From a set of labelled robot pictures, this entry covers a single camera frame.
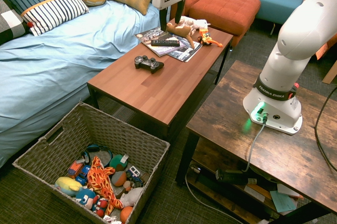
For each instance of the black gamepad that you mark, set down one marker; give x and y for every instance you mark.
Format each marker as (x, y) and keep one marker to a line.
(147, 63)

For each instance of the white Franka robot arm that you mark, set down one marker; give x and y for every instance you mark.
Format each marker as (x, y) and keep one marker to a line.
(295, 37)

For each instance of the grey wicker basket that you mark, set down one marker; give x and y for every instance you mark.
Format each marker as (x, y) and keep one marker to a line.
(105, 126)

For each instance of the brown plush toy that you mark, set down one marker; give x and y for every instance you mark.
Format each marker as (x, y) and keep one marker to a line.
(181, 31)

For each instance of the black remote control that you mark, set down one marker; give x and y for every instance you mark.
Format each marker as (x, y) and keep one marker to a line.
(164, 42)

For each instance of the purple cover magazine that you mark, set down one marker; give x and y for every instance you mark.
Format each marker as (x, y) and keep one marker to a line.
(158, 50)

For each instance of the blue cover magazine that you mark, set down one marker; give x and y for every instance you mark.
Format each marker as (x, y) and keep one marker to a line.
(184, 53)

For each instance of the orange toy vehicle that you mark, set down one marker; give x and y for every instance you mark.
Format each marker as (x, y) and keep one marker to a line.
(205, 38)

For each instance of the orange ottoman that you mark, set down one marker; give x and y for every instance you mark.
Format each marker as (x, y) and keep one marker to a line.
(226, 8)

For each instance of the reddish wood coffee table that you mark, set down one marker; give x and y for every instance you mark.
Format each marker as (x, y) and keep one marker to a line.
(163, 87)

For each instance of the teal blue sofa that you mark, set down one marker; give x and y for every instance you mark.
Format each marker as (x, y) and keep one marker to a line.
(273, 5)

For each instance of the rustic brown shelf table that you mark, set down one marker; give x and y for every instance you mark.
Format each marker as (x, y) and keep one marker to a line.
(229, 118)

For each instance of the white navy striped pillow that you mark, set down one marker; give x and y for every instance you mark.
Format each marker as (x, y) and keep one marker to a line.
(52, 13)

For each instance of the light blue sofa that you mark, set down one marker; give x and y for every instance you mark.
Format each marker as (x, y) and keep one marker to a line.
(52, 76)

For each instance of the blue headphones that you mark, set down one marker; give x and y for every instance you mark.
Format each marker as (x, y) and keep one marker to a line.
(96, 146)

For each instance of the green orange ball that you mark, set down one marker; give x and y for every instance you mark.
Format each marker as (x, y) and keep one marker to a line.
(117, 162)

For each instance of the black white checked pillow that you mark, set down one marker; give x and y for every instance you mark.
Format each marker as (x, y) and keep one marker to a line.
(10, 24)

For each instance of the blue white toy car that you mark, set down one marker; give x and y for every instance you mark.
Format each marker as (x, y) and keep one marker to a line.
(133, 172)

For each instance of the light wooden board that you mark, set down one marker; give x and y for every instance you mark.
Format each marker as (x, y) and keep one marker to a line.
(331, 74)

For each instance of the grey orange ball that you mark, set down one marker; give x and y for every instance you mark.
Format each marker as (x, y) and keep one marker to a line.
(118, 179)

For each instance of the black power adapter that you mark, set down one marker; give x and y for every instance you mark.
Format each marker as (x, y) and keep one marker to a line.
(234, 177)

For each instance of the orange toy truck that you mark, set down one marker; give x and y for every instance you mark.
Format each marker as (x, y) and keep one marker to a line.
(75, 168)

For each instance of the grey white plush toy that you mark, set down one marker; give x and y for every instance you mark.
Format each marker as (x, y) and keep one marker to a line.
(134, 195)

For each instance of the white paper label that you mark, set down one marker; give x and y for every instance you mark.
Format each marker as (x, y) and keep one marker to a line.
(255, 193)

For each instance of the yellow plush toy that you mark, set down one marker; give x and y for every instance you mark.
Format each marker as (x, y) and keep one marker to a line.
(67, 185)

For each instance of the blue helmet hero plush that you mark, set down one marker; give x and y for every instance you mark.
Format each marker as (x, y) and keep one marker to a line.
(84, 197)

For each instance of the plain orange ball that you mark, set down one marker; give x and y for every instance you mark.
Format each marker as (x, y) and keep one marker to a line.
(126, 214)

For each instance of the white envelope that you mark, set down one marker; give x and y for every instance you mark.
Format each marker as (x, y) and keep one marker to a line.
(287, 189)

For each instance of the teal paper sheet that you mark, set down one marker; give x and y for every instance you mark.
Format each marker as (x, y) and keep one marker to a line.
(283, 201)

